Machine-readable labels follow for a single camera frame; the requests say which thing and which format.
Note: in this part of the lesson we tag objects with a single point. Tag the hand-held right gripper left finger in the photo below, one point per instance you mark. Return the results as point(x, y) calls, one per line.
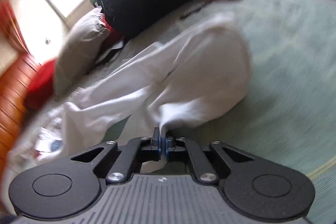
point(157, 146)

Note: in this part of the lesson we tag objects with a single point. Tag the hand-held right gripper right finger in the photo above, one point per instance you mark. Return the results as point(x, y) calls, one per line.
point(166, 148)

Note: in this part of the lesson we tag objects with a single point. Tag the white printed t-shirt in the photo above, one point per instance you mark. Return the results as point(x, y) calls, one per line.
point(183, 69)

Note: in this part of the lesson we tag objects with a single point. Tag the grey-green pillow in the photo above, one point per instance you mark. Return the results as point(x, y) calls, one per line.
point(78, 56)

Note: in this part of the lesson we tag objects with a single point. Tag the wooden headboard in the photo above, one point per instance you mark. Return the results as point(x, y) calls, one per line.
point(13, 113)

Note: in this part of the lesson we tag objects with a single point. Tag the orange curtain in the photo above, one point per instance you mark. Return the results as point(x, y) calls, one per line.
point(11, 29)

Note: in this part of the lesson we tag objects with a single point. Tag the metal wall hook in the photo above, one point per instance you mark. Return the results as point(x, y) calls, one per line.
point(47, 41)

